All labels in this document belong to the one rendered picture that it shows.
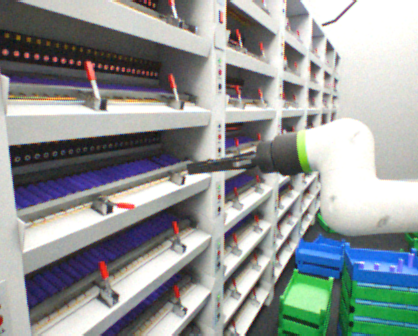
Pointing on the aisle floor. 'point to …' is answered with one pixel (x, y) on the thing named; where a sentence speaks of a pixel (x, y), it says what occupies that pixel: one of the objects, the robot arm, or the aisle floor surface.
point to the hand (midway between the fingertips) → (201, 167)
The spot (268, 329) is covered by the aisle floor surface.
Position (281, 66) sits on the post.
